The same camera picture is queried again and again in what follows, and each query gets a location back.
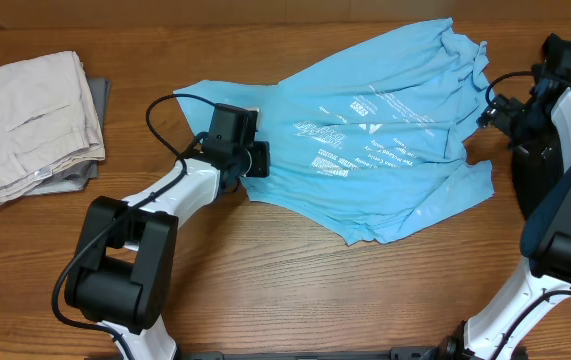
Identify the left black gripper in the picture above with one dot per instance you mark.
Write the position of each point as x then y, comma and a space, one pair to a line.
261, 167

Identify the folded beige trousers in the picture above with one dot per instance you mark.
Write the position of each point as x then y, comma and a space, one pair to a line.
48, 121

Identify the folded grey garment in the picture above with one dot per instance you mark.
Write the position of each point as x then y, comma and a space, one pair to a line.
77, 176

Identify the light blue t-shirt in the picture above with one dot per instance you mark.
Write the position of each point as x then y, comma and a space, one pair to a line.
369, 142

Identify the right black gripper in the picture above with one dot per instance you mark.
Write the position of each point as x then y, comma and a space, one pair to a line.
504, 111

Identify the black garment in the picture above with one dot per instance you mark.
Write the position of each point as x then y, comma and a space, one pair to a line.
540, 128

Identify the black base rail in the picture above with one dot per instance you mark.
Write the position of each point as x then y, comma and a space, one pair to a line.
305, 355

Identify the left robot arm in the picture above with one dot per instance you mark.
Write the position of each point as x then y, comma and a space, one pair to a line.
119, 278

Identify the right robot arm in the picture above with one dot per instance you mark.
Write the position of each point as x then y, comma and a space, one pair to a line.
541, 281

